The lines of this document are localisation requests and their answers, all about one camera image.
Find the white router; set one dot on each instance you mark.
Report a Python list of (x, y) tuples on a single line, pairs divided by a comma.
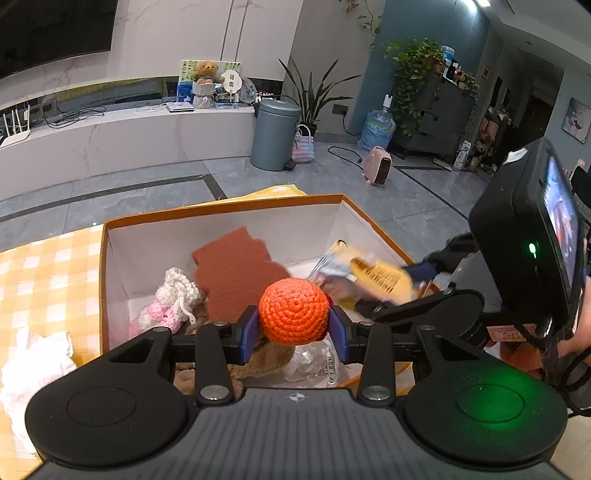
[(16, 136)]

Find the long leaf potted plant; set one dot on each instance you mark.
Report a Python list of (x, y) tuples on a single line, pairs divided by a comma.
[(314, 92)]

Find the pink space heater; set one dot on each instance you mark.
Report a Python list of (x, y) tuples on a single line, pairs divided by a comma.
[(377, 166)]

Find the pink white crochet pouch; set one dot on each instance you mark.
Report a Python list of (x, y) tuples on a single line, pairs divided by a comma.
[(171, 300)]

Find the yellow checked tablecloth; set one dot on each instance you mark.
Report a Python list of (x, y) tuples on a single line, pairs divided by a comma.
[(46, 277)]

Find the wall painting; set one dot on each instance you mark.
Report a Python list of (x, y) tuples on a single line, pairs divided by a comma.
[(578, 121)]

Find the yellow snack packet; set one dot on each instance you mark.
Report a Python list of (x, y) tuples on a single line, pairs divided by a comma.
[(374, 272)]

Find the brown teddy bear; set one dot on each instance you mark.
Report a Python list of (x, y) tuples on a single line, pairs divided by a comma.
[(205, 71)]

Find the brown towel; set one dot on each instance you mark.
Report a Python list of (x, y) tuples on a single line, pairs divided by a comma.
[(272, 360)]

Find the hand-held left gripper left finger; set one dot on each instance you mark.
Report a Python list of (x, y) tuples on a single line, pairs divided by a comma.
[(249, 334)]

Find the blue water jug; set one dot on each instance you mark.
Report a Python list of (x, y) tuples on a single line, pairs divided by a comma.
[(376, 131)]

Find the leafy pothos plant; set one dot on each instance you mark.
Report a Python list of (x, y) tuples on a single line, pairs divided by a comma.
[(411, 64)]

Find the green picture card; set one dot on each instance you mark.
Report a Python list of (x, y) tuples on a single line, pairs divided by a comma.
[(184, 69)]

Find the orange cardboard box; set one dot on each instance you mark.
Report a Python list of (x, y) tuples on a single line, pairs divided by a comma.
[(138, 258)]

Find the orange crochet ball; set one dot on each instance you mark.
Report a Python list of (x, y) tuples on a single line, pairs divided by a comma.
[(293, 311)]

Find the decorative plate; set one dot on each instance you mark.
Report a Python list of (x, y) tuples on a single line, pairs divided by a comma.
[(248, 90)]

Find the hanging vine plant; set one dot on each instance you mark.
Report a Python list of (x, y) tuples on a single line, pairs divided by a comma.
[(367, 18)]

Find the black television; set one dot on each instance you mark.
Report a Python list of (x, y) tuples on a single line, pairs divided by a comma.
[(46, 27)]

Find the white marble tv bench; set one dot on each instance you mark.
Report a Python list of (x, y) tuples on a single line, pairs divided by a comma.
[(138, 143)]

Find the clear plastic bag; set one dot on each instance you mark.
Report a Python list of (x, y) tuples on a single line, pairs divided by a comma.
[(309, 364)]

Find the brown sponge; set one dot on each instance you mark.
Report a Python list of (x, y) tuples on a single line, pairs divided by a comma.
[(231, 267)]

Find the pink woven bag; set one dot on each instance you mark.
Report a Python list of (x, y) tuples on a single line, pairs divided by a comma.
[(302, 150)]

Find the dark grey cabinet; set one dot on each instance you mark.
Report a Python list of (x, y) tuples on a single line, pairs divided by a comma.
[(438, 120)]

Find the person's right forearm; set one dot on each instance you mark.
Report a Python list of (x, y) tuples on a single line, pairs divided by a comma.
[(582, 323)]

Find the white cloth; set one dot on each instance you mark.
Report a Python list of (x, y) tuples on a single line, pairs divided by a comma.
[(32, 369)]

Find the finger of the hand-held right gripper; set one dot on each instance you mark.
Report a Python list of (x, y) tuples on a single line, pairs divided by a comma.
[(415, 305), (422, 271)]

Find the white round hand fan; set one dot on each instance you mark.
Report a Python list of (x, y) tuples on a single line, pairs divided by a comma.
[(229, 81)]

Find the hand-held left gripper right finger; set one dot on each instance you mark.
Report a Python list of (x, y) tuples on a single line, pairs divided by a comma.
[(338, 334)]

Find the white flat box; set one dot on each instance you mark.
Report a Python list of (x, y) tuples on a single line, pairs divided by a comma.
[(179, 107)]

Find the grey pedal trash can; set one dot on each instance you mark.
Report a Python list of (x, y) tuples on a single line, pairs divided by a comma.
[(272, 134)]

